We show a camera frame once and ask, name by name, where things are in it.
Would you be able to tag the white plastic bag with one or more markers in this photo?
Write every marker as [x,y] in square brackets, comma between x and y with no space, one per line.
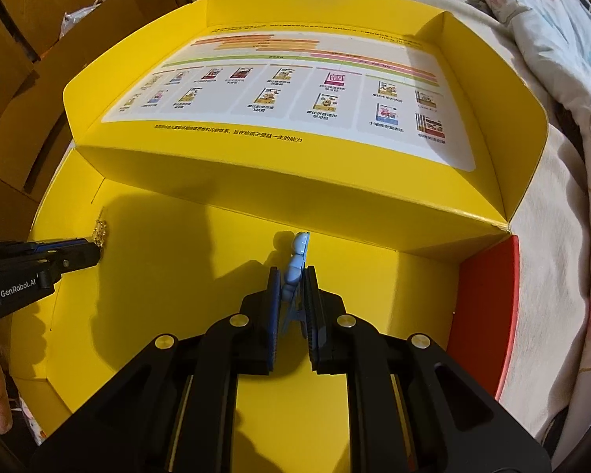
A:
[83,12]

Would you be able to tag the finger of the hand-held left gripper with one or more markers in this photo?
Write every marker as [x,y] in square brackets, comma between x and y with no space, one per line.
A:
[54,244]
[79,258]

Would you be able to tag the light blue printed quilt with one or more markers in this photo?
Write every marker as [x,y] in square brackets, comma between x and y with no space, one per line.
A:
[546,19]

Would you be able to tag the yellow cardboard box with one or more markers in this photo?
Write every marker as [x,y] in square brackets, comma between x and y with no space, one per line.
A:
[399,295]

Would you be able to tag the wooden wardrobe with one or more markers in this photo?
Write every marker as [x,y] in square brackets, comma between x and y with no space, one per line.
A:
[54,19]

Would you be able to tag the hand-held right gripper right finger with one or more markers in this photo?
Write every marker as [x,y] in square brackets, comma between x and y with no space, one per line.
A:
[311,315]

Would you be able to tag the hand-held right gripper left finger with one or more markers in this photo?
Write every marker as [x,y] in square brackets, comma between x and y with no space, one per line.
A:
[273,315]

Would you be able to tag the light blue figure clip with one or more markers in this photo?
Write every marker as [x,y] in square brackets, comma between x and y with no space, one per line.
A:
[295,261]

